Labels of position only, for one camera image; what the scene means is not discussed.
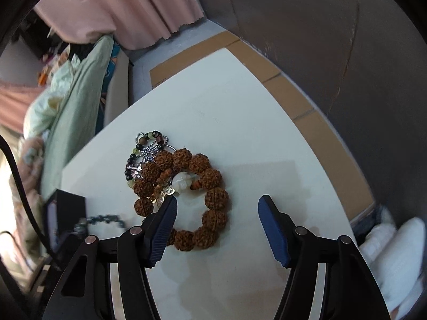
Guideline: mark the blue printed cloth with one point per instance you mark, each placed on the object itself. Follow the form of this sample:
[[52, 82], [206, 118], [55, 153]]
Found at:
[[111, 63]]

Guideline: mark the black clothes pile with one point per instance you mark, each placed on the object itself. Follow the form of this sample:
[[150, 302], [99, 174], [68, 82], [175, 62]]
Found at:
[[81, 46]]

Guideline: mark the black jewelry box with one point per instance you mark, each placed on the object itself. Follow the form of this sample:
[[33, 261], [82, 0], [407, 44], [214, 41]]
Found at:
[[70, 206]]

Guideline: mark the flat brown cardboard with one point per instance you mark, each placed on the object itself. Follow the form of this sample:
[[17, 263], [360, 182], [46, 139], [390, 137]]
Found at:
[[300, 96]]

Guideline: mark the narrow pink curtain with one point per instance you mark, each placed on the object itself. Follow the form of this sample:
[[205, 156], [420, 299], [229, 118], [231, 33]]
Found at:
[[16, 103]]

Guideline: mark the pink floral blanket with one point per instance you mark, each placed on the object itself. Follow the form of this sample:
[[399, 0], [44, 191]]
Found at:
[[28, 173]]

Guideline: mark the white plush cloth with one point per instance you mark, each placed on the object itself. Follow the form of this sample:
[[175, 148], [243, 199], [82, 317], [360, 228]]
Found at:
[[397, 256]]

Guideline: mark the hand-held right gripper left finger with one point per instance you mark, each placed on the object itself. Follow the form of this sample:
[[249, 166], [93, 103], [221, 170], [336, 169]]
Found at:
[[163, 230]]

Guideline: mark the wide pink curtain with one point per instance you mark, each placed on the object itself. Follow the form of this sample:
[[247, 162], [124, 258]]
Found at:
[[133, 6]]

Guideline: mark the white carved pendant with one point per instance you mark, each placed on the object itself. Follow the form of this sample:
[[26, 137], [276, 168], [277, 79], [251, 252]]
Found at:
[[181, 181]]

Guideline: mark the beige bed base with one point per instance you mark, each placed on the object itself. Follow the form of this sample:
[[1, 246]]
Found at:
[[117, 86]]

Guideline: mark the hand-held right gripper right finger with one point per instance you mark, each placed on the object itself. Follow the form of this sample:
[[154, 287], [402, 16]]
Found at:
[[273, 233]]

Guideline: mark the bed with green sheet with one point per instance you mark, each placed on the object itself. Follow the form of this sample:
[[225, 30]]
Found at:
[[75, 106]]

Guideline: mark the light green pillow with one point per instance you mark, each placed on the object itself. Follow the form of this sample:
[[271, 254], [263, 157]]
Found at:
[[41, 113]]

